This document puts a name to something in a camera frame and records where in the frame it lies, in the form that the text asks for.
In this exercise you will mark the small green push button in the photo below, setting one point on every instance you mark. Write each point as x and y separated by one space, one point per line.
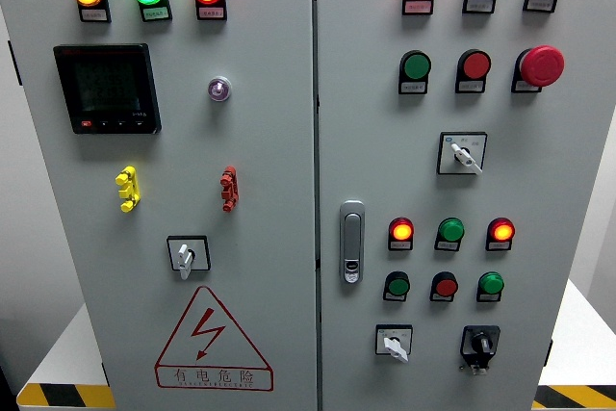
398 286

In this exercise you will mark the large red push button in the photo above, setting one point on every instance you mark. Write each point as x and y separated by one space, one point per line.
476 65

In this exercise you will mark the large green push button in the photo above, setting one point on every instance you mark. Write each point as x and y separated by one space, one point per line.
416 65

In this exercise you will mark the small label plate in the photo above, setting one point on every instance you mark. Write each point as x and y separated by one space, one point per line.
212 12
399 246
540 4
527 86
488 297
418 7
394 297
94 14
442 298
470 86
478 6
497 246
156 12
446 246
413 87

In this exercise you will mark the large red stop button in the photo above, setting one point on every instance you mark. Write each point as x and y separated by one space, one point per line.
541 66

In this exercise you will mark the small red ringed lamp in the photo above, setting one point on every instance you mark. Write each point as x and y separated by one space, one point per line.
501 230
401 229

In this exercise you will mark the black door hinge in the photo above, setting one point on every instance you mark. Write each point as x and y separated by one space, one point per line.
14 62
548 353
104 373

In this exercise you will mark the grey cabinet door with display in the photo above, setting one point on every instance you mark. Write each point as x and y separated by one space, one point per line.
269 141

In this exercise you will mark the black yellow striped tape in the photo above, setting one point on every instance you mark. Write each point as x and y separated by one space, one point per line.
62 395
577 396

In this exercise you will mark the small green lamp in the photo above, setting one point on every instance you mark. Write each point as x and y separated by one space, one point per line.
491 283
451 229

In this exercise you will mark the silver door lock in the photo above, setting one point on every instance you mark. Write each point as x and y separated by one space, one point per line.
351 238

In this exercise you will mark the small red push button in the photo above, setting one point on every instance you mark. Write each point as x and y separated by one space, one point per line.
445 286

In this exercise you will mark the red warning triangle sign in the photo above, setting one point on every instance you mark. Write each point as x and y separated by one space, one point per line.
208 329

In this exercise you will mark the grey cabinet door with lock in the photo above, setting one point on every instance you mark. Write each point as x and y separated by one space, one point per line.
529 189

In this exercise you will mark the white round lamp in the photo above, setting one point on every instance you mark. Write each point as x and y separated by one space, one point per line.
220 88

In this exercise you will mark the black display meter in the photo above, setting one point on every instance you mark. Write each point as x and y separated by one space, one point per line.
108 88

